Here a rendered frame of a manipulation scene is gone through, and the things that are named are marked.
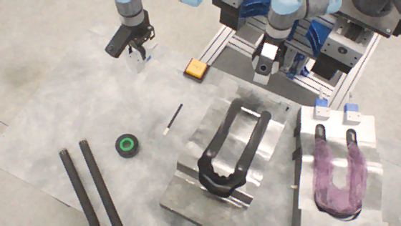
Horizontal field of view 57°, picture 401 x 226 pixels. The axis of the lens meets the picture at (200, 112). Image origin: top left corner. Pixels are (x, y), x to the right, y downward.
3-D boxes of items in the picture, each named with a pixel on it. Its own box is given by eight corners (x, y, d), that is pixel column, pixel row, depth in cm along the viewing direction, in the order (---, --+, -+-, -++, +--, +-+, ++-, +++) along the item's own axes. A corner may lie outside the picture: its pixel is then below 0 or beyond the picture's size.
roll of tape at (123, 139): (113, 143, 132) (111, 139, 128) (134, 133, 133) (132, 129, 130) (122, 161, 129) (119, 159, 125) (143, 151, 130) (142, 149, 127)
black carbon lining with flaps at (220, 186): (233, 99, 133) (235, 86, 124) (274, 117, 130) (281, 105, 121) (188, 184, 119) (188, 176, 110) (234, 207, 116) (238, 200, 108)
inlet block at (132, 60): (152, 43, 138) (151, 34, 133) (162, 51, 136) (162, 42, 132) (127, 66, 133) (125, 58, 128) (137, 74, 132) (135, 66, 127)
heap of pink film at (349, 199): (310, 136, 128) (317, 126, 121) (361, 144, 128) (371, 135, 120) (308, 211, 117) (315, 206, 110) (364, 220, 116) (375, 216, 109)
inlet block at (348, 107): (341, 94, 139) (346, 87, 134) (354, 96, 139) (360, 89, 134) (341, 126, 134) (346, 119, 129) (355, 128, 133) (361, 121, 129)
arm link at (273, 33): (290, 33, 105) (262, 26, 106) (286, 43, 109) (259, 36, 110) (296, 14, 108) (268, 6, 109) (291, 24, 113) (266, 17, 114)
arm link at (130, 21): (129, 22, 106) (109, 7, 108) (132, 32, 110) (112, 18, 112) (148, 6, 108) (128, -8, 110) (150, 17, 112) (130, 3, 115)
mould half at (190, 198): (223, 88, 142) (226, 69, 130) (286, 116, 138) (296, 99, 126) (160, 206, 122) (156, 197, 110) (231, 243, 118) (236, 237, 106)
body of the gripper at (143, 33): (156, 38, 124) (152, 13, 113) (137, 54, 121) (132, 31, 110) (139, 26, 126) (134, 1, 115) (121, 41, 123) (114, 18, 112)
